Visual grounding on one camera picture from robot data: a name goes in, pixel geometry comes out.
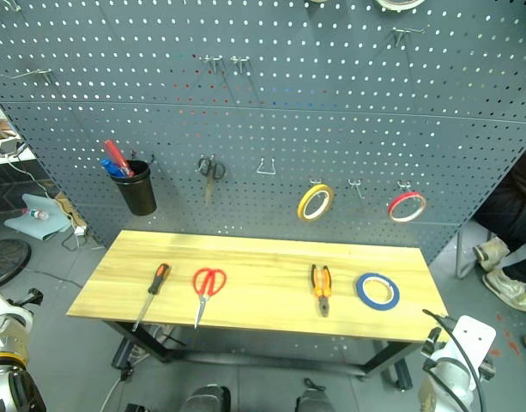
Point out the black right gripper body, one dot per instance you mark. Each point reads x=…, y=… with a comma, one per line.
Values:
x=432, y=342

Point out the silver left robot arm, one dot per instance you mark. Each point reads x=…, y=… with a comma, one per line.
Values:
x=5, y=339

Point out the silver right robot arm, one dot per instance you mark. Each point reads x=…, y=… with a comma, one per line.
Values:
x=449, y=377

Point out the grey pegboard wall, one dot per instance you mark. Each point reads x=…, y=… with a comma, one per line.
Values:
x=288, y=107

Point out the blue tape roll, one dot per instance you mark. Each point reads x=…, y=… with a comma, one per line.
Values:
x=376, y=305

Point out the worn white shoe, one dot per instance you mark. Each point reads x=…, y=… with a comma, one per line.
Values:
x=509, y=292
x=491, y=253

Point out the red tape roll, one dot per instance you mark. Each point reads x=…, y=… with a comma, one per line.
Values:
x=410, y=196

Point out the person in dark trousers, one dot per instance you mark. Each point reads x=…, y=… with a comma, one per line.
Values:
x=513, y=193

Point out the metal pegboard hook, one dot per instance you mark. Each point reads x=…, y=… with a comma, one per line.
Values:
x=212, y=61
x=239, y=62
x=406, y=31
x=355, y=186
x=7, y=5
x=31, y=74

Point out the yellow tape roll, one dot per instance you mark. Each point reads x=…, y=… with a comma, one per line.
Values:
x=301, y=209

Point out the dark rounded shape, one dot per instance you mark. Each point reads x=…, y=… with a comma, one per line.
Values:
x=204, y=400

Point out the black plastic cup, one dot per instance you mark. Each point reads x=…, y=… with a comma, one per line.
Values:
x=138, y=193

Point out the white tape roll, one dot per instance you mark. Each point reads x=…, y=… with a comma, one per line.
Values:
x=400, y=4

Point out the blue marker pen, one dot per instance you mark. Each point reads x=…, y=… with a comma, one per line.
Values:
x=110, y=167

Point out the red marker pen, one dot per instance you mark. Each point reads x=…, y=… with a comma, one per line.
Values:
x=114, y=152

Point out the teal plastic seat shell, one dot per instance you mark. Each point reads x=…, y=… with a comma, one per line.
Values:
x=35, y=225

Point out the clear plastic water bottle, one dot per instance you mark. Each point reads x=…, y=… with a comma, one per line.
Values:
x=36, y=213

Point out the black round base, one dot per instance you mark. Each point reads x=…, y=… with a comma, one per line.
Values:
x=5, y=262

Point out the white desk with clutter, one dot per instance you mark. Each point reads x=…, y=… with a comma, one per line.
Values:
x=5, y=148

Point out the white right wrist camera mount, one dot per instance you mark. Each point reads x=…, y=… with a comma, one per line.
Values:
x=475, y=337

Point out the grey metal stand frame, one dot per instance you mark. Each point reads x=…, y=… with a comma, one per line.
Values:
x=460, y=253

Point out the wooden table with black frame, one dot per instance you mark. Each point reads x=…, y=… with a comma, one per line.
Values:
x=267, y=257

